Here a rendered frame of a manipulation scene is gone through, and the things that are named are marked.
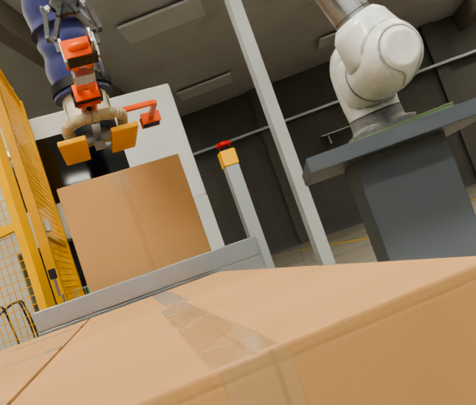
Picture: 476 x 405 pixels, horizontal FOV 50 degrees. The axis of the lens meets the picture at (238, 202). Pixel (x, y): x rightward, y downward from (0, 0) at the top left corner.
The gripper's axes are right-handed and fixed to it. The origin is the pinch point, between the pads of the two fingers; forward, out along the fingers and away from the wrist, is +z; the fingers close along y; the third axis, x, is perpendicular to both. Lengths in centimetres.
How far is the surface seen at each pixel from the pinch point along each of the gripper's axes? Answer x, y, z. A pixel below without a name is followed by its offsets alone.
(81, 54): 4.7, 0.1, 2.8
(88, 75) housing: -9.8, -0.6, 3.1
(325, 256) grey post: -301, -162, 103
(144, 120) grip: -86, -21, -1
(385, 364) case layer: 107, -8, 74
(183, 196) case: -26, -18, 44
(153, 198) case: -26.0, -8.5, 41.5
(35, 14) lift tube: -50, 9, -40
